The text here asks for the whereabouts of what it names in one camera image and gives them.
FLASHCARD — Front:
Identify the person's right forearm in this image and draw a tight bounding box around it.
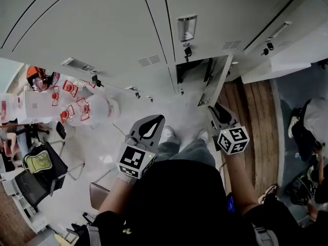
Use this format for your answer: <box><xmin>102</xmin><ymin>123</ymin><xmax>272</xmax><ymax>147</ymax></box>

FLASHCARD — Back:
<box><xmin>222</xmin><ymin>150</ymin><xmax>260</xmax><ymax>216</ymax></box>

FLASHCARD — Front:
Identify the person's left forearm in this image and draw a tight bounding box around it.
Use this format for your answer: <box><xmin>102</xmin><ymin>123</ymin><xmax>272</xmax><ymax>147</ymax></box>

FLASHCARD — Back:
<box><xmin>98</xmin><ymin>172</ymin><xmax>138</xmax><ymax>215</ymax></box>

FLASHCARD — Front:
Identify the white cardboard box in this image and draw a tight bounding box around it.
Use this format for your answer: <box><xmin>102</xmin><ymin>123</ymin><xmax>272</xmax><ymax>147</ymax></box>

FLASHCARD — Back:
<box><xmin>16</xmin><ymin>89</ymin><xmax>66</xmax><ymax>125</ymax></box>

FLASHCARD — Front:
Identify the white shelf unit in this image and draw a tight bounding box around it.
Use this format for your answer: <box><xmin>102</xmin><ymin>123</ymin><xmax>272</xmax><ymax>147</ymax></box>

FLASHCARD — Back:
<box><xmin>2</xmin><ymin>180</ymin><xmax>50</xmax><ymax>235</ymax></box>

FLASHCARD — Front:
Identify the black mesh office chair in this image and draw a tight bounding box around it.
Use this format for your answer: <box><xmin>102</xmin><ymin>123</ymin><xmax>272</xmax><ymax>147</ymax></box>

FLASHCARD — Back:
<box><xmin>14</xmin><ymin>141</ymin><xmax>86</xmax><ymax>208</ymax></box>

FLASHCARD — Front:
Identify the person's white shoe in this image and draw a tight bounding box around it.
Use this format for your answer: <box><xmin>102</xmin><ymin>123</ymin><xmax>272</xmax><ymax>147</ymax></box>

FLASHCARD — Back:
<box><xmin>198</xmin><ymin>129</ymin><xmax>210</xmax><ymax>144</ymax></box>
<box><xmin>163</xmin><ymin>126</ymin><xmax>176</xmax><ymax>139</ymax></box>

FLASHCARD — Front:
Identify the person's right white shoe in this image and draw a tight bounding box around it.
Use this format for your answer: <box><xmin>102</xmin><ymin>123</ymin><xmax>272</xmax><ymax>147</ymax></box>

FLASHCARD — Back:
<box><xmin>198</xmin><ymin>129</ymin><xmax>210</xmax><ymax>144</ymax></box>

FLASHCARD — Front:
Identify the person's left white shoe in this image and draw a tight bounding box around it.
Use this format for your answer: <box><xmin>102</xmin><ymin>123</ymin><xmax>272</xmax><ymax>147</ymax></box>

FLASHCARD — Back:
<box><xmin>163</xmin><ymin>126</ymin><xmax>176</xmax><ymax>139</ymax></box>

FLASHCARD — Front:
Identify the grey metal locker cabinet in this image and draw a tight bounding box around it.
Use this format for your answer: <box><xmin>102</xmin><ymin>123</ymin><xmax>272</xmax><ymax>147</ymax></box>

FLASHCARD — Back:
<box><xmin>0</xmin><ymin>0</ymin><xmax>328</xmax><ymax>108</ymax></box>

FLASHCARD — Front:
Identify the brown chair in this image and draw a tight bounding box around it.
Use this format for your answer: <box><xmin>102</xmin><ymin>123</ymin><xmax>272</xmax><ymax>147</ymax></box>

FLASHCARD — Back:
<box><xmin>89</xmin><ymin>182</ymin><xmax>111</xmax><ymax>211</ymax></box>

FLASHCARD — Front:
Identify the grey shoulder strap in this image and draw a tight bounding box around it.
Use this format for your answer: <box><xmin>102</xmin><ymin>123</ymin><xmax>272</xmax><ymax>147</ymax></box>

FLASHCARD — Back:
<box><xmin>252</xmin><ymin>223</ymin><xmax>279</xmax><ymax>246</ymax></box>
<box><xmin>86</xmin><ymin>224</ymin><xmax>103</xmax><ymax>246</ymax></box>

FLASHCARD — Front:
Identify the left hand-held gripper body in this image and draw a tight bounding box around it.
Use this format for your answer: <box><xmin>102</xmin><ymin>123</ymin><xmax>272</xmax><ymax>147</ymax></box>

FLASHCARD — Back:
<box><xmin>116</xmin><ymin>137</ymin><xmax>158</xmax><ymax>179</ymax></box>

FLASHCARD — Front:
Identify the group of clear water jugs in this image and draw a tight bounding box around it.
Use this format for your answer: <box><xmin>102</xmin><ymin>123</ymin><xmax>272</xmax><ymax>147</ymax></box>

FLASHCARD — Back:
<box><xmin>50</xmin><ymin>78</ymin><xmax>121</xmax><ymax>128</ymax></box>

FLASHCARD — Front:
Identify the locker door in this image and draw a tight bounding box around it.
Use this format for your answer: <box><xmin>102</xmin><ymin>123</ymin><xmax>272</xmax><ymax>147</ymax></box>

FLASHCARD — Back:
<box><xmin>197</xmin><ymin>54</ymin><xmax>234</xmax><ymax>108</ymax></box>

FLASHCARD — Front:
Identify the white trash bin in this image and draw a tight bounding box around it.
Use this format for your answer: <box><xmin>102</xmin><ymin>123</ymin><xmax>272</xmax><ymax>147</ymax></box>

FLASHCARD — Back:
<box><xmin>55</xmin><ymin>121</ymin><xmax>68</xmax><ymax>140</ymax></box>

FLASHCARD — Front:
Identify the person's leg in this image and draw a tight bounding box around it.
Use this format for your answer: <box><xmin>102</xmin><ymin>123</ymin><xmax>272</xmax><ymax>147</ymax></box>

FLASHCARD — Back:
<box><xmin>155</xmin><ymin>136</ymin><xmax>181</xmax><ymax>162</ymax></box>
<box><xmin>176</xmin><ymin>138</ymin><xmax>216</xmax><ymax>168</ymax></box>

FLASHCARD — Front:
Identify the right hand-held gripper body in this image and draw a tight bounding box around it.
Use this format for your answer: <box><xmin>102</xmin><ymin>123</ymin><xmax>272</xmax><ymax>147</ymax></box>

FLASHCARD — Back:
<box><xmin>212</xmin><ymin>125</ymin><xmax>251</xmax><ymax>155</ymax></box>

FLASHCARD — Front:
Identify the person's left leg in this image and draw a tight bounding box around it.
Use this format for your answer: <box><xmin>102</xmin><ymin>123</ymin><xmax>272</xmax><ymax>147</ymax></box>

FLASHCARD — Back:
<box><xmin>155</xmin><ymin>136</ymin><xmax>181</xmax><ymax>162</ymax></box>

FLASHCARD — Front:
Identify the green and yellow backpack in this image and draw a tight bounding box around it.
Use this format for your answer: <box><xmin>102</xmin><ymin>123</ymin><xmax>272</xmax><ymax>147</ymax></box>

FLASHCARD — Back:
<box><xmin>23</xmin><ymin>150</ymin><xmax>53</xmax><ymax>174</ymax></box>

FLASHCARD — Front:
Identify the clear jug with red label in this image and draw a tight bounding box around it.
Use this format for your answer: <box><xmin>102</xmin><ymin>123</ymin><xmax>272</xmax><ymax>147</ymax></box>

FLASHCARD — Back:
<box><xmin>0</xmin><ymin>93</ymin><xmax>20</xmax><ymax>124</ymax></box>

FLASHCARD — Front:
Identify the person's right leg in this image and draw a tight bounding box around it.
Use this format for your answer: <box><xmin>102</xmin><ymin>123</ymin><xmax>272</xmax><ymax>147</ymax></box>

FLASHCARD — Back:
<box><xmin>176</xmin><ymin>138</ymin><xmax>216</xmax><ymax>168</ymax></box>

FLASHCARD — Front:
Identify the person's black shirt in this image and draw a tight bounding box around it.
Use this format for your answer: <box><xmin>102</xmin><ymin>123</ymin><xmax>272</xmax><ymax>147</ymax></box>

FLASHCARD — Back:
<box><xmin>74</xmin><ymin>159</ymin><xmax>300</xmax><ymax>246</ymax></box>

